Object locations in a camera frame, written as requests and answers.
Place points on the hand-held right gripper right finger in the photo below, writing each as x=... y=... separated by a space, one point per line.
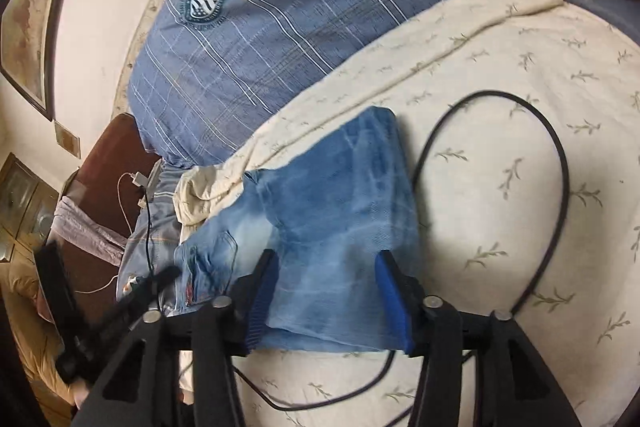
x=395 y=307

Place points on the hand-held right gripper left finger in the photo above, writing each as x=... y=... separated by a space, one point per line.
x=261 y=302

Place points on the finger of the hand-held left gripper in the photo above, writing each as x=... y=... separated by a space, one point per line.
x=150 y=287

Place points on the blue denim pants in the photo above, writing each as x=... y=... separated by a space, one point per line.
x=325 y=217

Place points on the lilac towel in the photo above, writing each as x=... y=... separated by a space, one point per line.
x=85 y=232

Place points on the tan cloth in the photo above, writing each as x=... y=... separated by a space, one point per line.
x=25 y=347

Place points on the wooden cabinet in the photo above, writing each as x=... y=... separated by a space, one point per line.
x=20 y=202

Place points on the white charger plug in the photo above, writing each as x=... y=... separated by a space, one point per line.
x=139 y=179

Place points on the brown armchair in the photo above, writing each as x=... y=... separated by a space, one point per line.
x=105 y=167

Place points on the cream leaf-print bed sheet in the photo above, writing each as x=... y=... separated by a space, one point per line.
x=500 y=107

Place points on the large framed picture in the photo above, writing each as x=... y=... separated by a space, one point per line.
x=30 y=32

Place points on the blue striped blanket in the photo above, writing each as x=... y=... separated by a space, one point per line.
x=300 y=7

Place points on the small framed wall plaque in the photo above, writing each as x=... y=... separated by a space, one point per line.
x=67 y=139

